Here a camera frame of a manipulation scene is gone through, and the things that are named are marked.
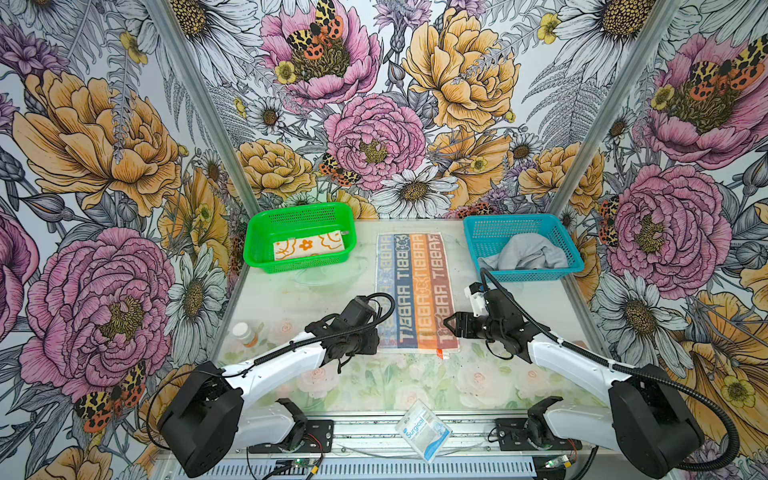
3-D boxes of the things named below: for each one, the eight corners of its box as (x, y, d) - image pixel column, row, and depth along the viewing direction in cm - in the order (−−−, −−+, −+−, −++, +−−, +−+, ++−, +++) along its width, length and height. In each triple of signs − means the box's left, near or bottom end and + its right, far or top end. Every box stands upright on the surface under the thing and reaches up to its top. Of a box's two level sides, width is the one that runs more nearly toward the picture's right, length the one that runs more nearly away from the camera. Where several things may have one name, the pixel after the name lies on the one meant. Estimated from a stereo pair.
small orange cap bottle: (237, 347, 90) (228, 338, 85) (242, 332, 93) (234, 322, 88) (256, 347, 90) (248, 338, 85) (260, 332, 93) (253, 322, 88)
